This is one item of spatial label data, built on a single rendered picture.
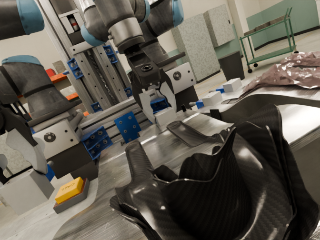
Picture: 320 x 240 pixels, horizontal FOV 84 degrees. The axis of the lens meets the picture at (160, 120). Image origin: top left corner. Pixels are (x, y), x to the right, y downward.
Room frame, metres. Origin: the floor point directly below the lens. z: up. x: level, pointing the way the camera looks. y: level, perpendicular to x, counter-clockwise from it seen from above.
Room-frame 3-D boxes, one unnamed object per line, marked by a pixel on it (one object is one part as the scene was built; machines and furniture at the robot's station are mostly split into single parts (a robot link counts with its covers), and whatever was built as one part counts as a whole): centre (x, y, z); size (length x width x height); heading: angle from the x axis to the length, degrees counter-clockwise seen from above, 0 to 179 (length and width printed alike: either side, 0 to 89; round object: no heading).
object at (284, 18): (3.98, -2.92, 0.50); 0.98 x 0.55 x 1.01; 41
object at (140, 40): (0.49, -0.01, 1.04); 0.09 x 0.08 x 0.12; 9
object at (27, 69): (0.78, 0.40, 1.20); 0.13 x 0.12 x 0.14; 122
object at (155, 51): (0.89, -0.09, 1.09); 0.15 x 0.15 x 0.10
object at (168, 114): (0.50, -0.01, 0.89); 0.13 x 0.05 x 0.05; 9
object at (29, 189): (0.33, 0.26, 0.93); 0.13 x 0.05 x 0.05; 9
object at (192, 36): (6.16, -2.07, 0.97); 1.00 x 0.47 x 1.95; 106
